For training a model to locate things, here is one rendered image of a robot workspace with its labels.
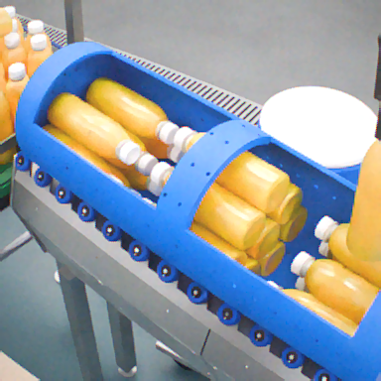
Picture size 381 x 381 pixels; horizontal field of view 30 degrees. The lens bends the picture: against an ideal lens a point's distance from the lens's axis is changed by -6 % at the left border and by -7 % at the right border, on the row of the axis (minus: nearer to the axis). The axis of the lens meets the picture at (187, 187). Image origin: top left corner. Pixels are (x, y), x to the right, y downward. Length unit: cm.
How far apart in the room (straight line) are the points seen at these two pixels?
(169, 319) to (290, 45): 259
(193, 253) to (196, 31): 278
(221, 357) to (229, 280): 25
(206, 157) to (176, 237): 14
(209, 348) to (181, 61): 243
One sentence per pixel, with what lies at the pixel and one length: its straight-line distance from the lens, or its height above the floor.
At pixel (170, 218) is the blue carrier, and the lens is 123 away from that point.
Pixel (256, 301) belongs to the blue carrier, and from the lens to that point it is 117.
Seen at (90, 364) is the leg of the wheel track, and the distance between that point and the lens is 216.
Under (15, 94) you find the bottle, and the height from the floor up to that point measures 106.
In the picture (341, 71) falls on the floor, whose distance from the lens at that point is 371.
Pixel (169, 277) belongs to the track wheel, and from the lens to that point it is 139.
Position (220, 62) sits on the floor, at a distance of 367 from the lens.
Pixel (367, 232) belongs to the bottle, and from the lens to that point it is 102.
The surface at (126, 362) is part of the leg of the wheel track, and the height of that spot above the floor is 10.
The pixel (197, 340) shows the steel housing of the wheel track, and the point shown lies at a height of 86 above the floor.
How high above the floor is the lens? 202
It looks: 43 degrees down
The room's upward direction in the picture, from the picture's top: straight up
